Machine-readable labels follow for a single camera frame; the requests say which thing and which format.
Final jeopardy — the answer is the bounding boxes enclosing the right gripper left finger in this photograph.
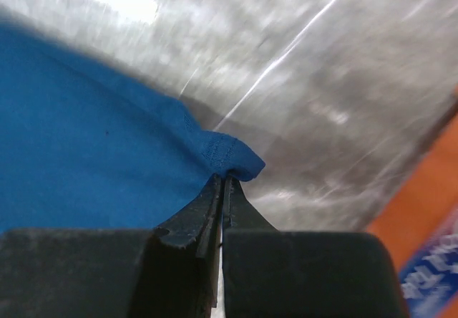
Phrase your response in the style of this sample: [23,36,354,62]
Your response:
[153,175,223,259]

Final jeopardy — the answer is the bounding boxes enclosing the blue t shirt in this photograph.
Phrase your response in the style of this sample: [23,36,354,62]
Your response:
[1,24,265,231]

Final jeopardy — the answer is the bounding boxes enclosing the orange plastic basket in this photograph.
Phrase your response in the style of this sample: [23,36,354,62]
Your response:
[367,105,457,317]

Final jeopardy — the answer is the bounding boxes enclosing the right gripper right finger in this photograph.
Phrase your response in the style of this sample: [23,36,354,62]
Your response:
[222,176,277,231]

